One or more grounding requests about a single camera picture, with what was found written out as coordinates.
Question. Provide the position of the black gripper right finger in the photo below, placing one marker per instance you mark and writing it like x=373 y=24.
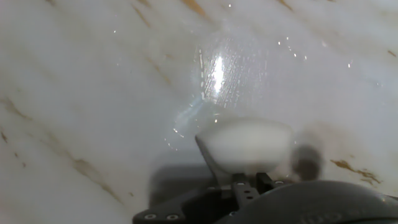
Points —
x=267 y=184

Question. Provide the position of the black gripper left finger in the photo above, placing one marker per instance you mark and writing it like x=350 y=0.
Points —
x=245 y=193

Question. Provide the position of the white sponge block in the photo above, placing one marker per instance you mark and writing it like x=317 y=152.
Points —
x=245 y=146

